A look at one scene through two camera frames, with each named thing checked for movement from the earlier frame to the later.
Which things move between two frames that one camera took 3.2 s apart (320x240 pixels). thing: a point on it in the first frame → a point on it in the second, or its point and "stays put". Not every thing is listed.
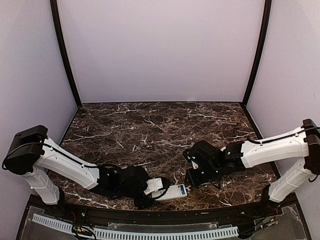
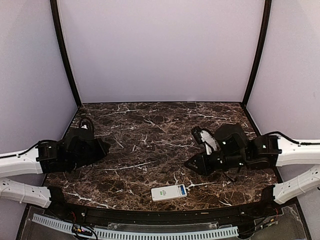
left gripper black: (144, 203) → (102, 152)
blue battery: (182, 190) stays put
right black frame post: (261, 47) stays put
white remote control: (178, 191) stays put
